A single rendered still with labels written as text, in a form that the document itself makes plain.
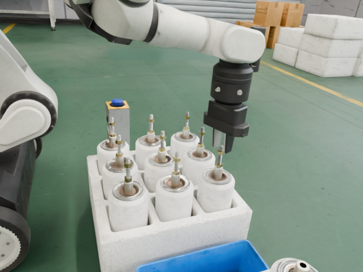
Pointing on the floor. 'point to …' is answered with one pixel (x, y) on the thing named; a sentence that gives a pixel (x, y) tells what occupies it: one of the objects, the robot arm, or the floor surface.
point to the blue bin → (212, 260)
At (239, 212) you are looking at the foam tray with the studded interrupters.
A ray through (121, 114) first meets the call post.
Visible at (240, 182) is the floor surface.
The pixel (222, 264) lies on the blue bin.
